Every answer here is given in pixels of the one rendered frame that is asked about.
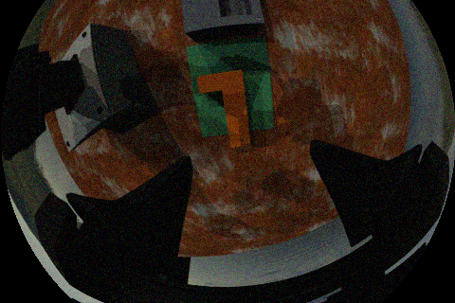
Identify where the orange l-shaped part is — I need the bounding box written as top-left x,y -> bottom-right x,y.
197,71 -> 251,148

